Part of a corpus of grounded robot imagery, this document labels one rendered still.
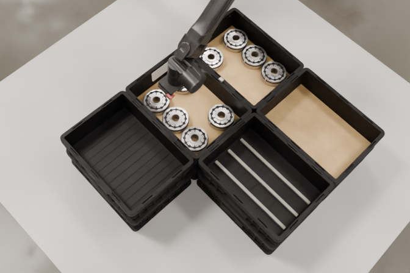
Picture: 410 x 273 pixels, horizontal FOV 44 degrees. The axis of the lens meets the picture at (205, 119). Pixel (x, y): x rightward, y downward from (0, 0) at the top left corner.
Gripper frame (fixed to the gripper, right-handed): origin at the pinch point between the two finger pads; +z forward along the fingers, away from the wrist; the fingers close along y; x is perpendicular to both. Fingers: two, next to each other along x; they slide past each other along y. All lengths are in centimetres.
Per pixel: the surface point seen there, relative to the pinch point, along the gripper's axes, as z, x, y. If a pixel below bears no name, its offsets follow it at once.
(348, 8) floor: 108, 13, 169
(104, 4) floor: 113, 120, 51
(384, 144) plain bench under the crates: 34, -63, 62
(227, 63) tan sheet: 23.9, 4.6, 34.4
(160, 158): 23.0, -8.4, -14.4
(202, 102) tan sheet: 23.4, -1.7, 14.0
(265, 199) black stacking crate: 21, -46, 3
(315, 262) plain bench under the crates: 33, -75, 4
